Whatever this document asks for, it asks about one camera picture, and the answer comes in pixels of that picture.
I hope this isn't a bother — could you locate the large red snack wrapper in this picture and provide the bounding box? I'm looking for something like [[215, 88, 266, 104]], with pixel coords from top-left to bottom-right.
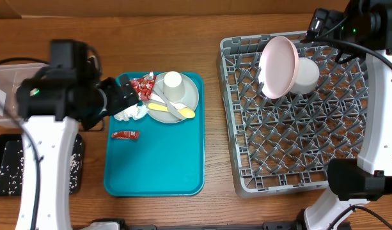
[[130, 72, 156, 102]]

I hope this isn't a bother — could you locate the white napkin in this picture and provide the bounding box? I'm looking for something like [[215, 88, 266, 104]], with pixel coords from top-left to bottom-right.
[[114, 104, 149, 121]]

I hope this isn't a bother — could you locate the small red wrapper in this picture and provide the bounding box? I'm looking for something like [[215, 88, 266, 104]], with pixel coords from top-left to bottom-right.
[[111, 131, 140, 140]]

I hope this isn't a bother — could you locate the grey bowl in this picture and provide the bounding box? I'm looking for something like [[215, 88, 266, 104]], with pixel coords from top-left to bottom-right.
[[290, 57, 320, 95]]

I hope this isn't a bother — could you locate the pink plate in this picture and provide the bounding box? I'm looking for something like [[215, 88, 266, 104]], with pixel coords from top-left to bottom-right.
[[258, 36, 299, 99]]

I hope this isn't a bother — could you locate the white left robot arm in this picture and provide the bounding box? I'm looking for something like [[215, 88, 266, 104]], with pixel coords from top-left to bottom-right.
[[12, 39, 139, 229]]

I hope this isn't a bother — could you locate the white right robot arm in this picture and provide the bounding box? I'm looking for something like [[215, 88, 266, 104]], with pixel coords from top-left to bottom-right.
[[297, 1, 392, 229]]

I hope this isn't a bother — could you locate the black food waste tray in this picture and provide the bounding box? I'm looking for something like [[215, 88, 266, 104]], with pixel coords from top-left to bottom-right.
[[0, 134, 84, 196]]

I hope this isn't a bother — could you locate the grey dishwasher rack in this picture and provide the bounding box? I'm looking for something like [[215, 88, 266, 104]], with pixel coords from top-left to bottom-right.
[[218, 31, 369, 198]]

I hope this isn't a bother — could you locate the white paper cup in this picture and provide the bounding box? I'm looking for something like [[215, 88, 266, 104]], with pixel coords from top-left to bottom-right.
[[163, 71, 185, 102]]

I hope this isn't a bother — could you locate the grey plastic knife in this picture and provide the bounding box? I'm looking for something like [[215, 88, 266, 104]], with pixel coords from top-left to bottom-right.
[[152, 85, 186, 120]]

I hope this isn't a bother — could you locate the grey plate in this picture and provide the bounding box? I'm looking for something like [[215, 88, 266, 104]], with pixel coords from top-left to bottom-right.
[[145, 72, 199, 123]]

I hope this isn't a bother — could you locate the teal plastic tray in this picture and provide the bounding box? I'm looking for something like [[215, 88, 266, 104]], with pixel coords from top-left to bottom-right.
[[104, 72, 205, 197]]

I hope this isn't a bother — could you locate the yellow plastic spoon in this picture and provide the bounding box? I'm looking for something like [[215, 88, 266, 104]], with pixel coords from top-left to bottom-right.
[[148, 103, 195, 118]]

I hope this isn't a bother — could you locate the clear plastic bin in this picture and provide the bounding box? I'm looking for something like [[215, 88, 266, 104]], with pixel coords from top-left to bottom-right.
[[0, 63, 46, 122]]

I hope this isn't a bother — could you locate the pile of white rice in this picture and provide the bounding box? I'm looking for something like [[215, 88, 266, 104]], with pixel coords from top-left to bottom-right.
[[0, 147, 83, 196]]

